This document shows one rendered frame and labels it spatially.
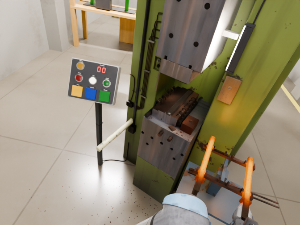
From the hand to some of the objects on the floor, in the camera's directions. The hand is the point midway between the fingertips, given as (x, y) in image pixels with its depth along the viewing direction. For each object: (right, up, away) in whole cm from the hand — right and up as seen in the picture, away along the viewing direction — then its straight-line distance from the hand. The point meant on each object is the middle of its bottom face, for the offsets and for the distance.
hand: (245, 205), depth 94 cm
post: (-100, -11, +118) cm, 155 cm away
